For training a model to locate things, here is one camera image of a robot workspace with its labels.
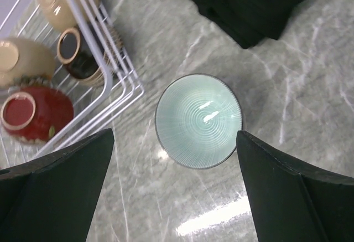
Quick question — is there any white wire dish rack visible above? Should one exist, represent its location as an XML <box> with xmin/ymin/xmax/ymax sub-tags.
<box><xmin>1</xmin><ymin>0</ymin><xmax>144</xmax><ymax>168</ymax></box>

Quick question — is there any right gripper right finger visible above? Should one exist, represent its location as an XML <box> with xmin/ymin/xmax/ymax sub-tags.
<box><xmin>236</xmin><ymin>131</ymin><xmax>353</xmax><ymax>241</ymax></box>

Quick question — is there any beige floral bowl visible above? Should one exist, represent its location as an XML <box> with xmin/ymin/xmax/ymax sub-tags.
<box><xmin>1</xmin><ymin>37</ymin><xmax>56</xmax><ymax>87</ymax></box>

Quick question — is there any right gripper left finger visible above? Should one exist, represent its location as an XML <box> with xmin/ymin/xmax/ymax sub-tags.
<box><xmin>1</xmin><ymin>128</ymin><xmax>114</xmax><ymax>241</ymax></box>

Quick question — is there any black patterned bowl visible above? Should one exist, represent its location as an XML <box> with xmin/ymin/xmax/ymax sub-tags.
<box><xmin>56</xmin><ymin>21</ymin><xmax>124</xmax><ymax>87</ymax></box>

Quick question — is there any red floral bowl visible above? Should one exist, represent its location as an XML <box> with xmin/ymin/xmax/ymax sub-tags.
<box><xmin>1</xmin><ymin>86</ymin><xmax>74</xmax><ymax>144</ymax></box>

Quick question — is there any plain beige bowl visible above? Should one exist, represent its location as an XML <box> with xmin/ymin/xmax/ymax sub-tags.
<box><xmin>37</xmin><ymin>0</ymin><xmax>100</xmax><ymax>32</ymax></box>

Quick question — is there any black folded cloth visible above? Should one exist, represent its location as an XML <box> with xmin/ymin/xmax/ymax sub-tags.
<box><xmin>191</xmin><ymin>0</ymin><xmax>305</xmax><ymax>49</ymax></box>

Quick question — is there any light blue ribbed bowl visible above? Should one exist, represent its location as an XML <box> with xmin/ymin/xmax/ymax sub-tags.
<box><xmin>154</xmin><ymin>74</ymin><xmax>243</xmax><ymax>169</ymax></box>

